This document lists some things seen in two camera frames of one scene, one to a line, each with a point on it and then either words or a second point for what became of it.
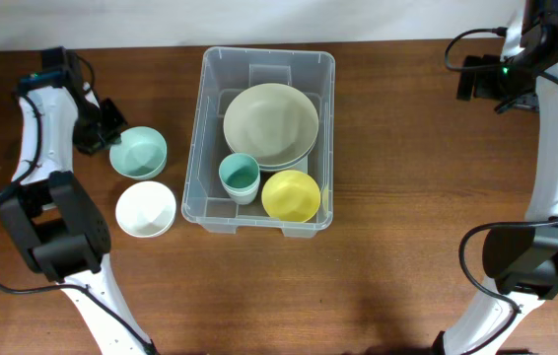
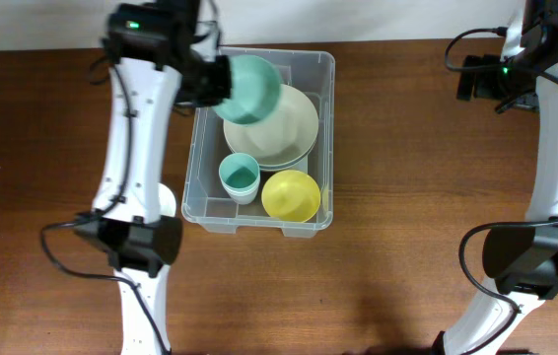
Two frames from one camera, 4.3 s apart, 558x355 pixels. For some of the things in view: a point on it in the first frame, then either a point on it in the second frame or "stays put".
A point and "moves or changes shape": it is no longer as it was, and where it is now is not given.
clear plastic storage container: (261, 154) stays put
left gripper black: (94, 143) to (224, 92)
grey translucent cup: (244, 199) stays put
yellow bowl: (291, 195) stays put
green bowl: (140, 155) moves or changes shape
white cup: (242, 193) stays put
